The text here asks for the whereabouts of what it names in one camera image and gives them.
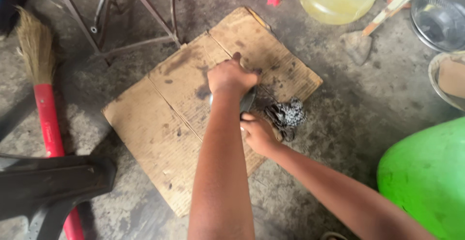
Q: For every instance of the person's right hand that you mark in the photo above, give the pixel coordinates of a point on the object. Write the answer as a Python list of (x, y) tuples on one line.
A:
[(259, 136)]

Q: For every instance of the green plastic container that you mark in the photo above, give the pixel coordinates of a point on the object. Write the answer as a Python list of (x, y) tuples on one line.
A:
[(428, 178)]

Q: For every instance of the person's left fingers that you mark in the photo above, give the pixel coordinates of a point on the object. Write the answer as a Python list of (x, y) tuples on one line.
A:
[(241, 65)]

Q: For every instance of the person's left hand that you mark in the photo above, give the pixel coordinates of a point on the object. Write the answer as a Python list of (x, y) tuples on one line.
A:
[(230, 76)]

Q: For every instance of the black and white cloth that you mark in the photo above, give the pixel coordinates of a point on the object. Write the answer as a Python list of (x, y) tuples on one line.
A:
[(287, 116)]

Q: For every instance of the metal bowl with cardboard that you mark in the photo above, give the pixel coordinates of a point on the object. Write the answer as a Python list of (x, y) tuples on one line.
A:
[(448, 80)]

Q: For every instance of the grey stone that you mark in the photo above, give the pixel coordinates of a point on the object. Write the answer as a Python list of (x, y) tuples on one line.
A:
[(356, 47)]

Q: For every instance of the black bag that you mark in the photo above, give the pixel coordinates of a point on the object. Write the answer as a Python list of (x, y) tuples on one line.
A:
[(12, 4)]

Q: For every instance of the dark metal pan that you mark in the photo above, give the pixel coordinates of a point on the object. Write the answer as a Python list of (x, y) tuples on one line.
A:
[(247, 100)]

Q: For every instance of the painted wooden stick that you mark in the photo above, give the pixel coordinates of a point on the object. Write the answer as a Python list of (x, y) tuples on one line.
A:
[(394, 6)]

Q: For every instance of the black plastic chair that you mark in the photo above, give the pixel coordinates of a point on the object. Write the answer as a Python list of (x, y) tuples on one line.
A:
[(47, 189)]

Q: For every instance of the stained brown cardboard sheet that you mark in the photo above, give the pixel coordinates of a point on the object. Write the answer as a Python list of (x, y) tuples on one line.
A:
[(170, 116)]

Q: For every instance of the clear glass bowl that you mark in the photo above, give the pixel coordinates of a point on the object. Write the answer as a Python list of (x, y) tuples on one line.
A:
[(441, 20)]

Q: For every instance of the rusty metal frame stand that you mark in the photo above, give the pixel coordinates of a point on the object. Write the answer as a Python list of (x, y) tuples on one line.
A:
[(120, 18)]

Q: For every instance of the grey sandal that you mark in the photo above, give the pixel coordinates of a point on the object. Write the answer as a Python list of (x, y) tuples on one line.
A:
[(332, 236)]

